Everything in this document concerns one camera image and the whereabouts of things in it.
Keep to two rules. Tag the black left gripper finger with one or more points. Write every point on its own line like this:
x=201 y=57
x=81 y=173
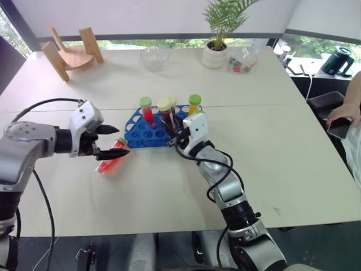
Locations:
x=112 y=154
x=108 y=129

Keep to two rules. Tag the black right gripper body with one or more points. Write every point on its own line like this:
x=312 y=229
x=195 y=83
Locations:
x=180 y=137

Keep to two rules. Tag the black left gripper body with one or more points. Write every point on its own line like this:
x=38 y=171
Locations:
x=87 y=141

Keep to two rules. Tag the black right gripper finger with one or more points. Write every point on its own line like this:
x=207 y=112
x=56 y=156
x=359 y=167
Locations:
x=177 y=122
x=169 y=129

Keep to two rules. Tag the red tube with green cap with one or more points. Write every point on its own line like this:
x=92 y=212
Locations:
x=111 y=162
x=146 y=108

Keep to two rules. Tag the dark red tube cream cap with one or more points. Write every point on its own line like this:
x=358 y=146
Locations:
x=164 y=105

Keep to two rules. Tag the black smartphone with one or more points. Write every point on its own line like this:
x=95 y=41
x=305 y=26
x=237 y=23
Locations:
x=339 y=128

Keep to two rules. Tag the person's forearm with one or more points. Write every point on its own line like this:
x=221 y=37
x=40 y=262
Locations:
x=354 y=93

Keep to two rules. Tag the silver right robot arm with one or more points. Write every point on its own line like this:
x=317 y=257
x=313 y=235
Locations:
x=231 y=189

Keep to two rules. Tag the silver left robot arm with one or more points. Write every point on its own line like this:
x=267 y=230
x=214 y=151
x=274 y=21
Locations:
x=25 y=141

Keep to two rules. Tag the blue test tube rack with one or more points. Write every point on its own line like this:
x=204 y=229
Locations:
x=141 y=134

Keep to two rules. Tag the person's hand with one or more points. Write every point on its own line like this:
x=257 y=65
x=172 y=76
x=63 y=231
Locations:
x=342 y=114

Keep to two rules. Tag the tube with cream cap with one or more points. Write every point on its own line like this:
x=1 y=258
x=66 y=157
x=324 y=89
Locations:
x=172 y=100

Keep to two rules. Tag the orange tube with green cap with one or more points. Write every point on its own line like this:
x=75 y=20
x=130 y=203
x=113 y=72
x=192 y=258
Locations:
x=194 y=103

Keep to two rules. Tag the clear glass bowl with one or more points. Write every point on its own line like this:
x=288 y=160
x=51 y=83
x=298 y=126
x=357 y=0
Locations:
x=154 y=59

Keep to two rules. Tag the white ribbed plant pot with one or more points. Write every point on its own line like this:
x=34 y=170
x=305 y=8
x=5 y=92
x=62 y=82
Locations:
x=213 y=57

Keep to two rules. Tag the wooden stand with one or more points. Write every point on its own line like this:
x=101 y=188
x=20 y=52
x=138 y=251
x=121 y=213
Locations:
x=76 y=57

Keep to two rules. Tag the clear bag of small items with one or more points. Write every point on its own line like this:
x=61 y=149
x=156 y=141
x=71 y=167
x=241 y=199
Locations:
x=242 y=63

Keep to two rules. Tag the green palm plant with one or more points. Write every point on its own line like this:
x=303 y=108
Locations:
x=225 y=17

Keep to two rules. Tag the black chair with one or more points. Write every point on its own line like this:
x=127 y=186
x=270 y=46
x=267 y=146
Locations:
x=324 y=104

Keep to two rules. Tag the dark green kettle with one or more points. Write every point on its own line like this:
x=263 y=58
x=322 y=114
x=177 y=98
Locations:
x=337 y=63

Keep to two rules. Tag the person's white garment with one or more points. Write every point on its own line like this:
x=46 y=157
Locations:
x=354 y=152

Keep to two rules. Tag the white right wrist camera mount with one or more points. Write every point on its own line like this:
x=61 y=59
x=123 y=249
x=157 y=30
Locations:
x=196 y=125

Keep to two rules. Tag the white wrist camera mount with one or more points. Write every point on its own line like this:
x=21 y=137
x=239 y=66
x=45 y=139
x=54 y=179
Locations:
x=196 y=125
x=84 y=115

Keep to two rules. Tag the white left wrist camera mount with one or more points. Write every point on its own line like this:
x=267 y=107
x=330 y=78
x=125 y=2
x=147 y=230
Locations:
x=84 y=115

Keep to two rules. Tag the black bracket under table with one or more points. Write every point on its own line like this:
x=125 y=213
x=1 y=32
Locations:
x=86 y=254

